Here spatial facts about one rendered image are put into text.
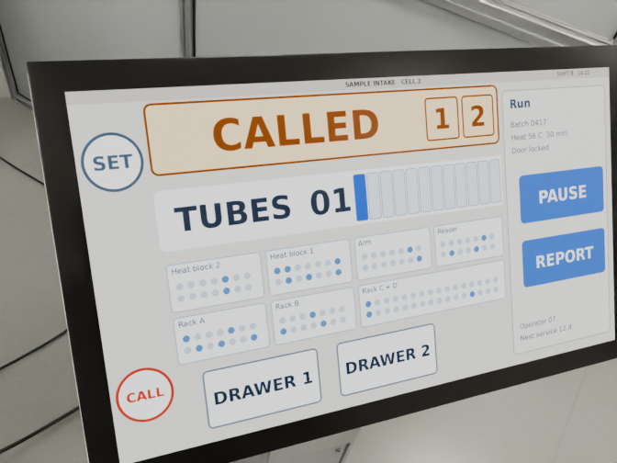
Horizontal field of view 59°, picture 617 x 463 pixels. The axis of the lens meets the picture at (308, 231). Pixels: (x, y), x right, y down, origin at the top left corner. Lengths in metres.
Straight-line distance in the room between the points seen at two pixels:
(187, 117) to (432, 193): 0.21
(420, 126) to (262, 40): 1.00
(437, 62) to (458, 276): 0.19
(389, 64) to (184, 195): 0.20
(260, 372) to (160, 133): 0.20
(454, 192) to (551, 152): 0.11
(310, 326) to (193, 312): 0.09
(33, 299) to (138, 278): 1.43
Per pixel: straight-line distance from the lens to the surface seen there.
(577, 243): 0.58
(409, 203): 0.46
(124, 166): 0.40
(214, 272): 0.41
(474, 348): 0.53
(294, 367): 0.45
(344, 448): 0.90
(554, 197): 0.56
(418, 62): 0.48
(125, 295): 0.41
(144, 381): 0.43
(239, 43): 1.50
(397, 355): 0.48
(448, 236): 0.49
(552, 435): 1.79
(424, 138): 0.47
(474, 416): 1.71
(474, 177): 0.50
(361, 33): 1.26
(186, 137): 0.41
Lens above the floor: 1.40
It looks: 45 degrees down
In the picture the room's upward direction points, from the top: 11 degrees clockwise
